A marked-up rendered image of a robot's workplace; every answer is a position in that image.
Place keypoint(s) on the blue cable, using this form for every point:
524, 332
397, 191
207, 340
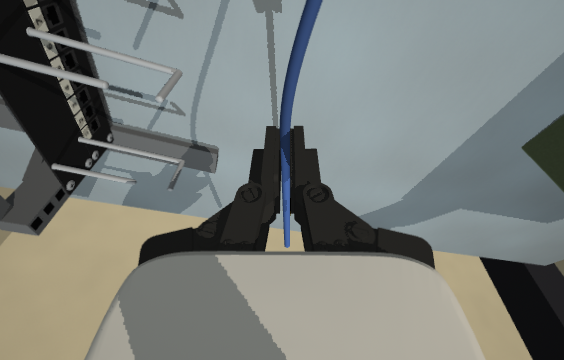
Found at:
302, 37

